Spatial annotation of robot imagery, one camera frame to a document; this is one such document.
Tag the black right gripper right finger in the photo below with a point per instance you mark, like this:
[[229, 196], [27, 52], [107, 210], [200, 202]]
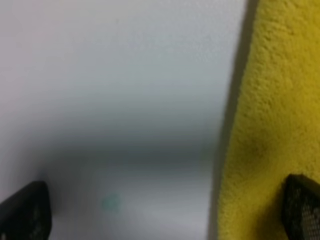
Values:
[[300, 213]]

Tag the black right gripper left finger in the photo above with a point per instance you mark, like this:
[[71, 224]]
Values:
[[27, 214]]

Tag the yellow towel with black trim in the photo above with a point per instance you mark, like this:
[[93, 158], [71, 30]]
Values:
[[276, 130]]

